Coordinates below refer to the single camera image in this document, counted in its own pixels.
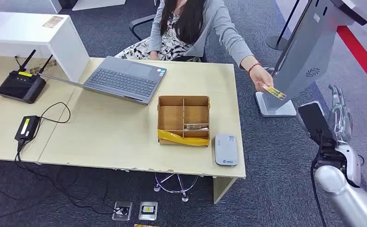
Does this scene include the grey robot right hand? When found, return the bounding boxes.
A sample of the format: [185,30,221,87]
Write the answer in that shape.
[328,84,354,145]

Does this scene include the person's left hand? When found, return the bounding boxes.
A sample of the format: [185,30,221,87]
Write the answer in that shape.
[250,64,274,93]

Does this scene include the yellow green ID card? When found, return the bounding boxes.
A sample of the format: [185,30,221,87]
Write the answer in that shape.
[262,84,287,100]

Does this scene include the wooden divided box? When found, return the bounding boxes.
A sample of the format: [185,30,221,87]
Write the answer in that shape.
[157,95,211,147]

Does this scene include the person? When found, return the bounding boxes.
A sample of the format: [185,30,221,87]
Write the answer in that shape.
[116,0,275,93]

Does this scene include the grey card reader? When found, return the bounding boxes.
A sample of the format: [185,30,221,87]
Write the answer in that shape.
[214,134,239,167]

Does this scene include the room key card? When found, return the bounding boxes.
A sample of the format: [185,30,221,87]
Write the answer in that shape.
[185,123,209,131]

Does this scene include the beige card on cabinet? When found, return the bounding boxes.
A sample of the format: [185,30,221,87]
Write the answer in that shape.
[42,16,64,29]

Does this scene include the chrome stanchion base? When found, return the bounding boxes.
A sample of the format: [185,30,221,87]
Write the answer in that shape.
[263,66,277,78]

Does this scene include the grey open laptop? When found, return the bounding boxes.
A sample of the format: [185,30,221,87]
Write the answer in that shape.
[40,55,168,105]

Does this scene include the silver kiosk stand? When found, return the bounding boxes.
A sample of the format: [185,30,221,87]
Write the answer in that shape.
[254,0,367,118]

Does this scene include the white flat board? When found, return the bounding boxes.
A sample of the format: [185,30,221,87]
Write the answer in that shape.
[72,0,126,11]

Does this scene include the cards beneath cabinet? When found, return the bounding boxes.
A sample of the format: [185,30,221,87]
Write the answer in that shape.
[29,59,58,75]

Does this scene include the white desk cabinet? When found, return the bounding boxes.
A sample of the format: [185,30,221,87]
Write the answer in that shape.
[0,12,90,83]

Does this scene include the black router with antennas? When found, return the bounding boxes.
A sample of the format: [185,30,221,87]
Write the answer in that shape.
[0,49,54,105]

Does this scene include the white low cabinet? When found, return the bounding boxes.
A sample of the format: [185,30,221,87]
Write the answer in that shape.
[0,0,62,14]

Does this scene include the chrome stool base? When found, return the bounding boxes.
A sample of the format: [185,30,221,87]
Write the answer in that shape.
[153,173,200,203]

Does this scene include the black power adapter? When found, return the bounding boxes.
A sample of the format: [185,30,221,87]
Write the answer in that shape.
[14,115,41,141]

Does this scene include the floor socket with yellow label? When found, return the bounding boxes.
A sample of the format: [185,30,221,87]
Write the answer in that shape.
[139,201,158,221]

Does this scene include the floor socket with plug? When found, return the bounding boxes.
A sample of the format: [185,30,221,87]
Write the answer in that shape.
[112,201,133,222]

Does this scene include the red bead bracelet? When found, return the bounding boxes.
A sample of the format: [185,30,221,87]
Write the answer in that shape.
[248,62,262,76]

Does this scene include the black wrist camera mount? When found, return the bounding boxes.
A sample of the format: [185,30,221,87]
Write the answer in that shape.
[297,101,344,170]

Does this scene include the black stanchion post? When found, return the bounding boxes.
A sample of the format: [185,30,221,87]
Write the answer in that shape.
[266,0,301,51]

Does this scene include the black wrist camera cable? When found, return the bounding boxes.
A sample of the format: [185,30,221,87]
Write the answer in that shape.
[310,130,328,227]

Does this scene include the thin black adapter cable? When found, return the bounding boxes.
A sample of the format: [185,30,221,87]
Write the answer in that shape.
[37,102,71,124]

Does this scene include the black mains cable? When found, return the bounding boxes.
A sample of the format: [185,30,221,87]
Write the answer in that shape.
[0,139,129,227]

